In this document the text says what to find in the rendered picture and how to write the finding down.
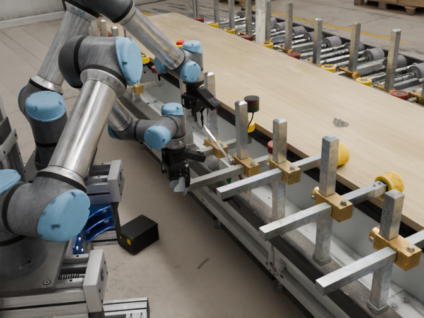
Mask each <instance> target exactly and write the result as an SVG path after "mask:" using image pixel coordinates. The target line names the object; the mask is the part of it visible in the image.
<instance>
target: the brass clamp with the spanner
mask: <svg viewBox="0 0 424 318"><path fill-rule="evenodd" d="M232 158H233V159H234V160H235V165H238V164H242V165H243V166H244V172H245V173H244V175H245V176H246V177H248V178H249V177H252V176H255V175H258V174H260V164H258V163H257V162H255V161H254V160H253V159H252V158H250V157H248V158H245V159H243V160H241V159H239V158H238V157H237V154H234V155H233V156H232ZM252 161H253V162H255V165H254V166H250V162H252Z"/></svg>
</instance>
